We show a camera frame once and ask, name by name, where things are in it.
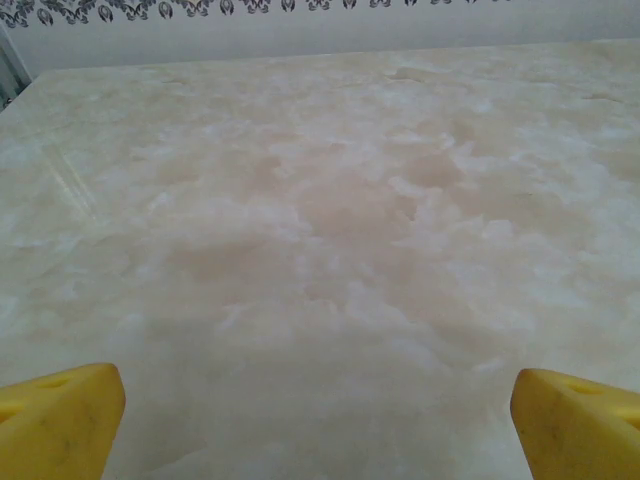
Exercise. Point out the aluminium frame post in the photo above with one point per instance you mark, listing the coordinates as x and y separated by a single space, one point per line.
7 65

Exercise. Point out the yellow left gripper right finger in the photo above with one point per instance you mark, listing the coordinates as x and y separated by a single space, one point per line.
580 430

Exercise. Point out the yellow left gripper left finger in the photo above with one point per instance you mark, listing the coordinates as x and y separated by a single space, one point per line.
55 425

